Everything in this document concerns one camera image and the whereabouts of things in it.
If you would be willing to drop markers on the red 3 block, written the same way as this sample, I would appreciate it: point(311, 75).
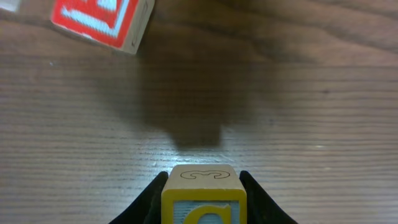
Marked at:
point(119, 24)

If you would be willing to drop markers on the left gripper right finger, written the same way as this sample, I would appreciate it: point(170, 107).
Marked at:
point(262, 209)

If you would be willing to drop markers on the yellow C block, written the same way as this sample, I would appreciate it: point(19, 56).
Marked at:
point(203, 193)

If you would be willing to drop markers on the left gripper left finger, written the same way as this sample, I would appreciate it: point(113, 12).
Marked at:
point(146, 208)

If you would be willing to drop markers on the red U block lower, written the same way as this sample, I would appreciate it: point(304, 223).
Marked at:
point(10, 5)

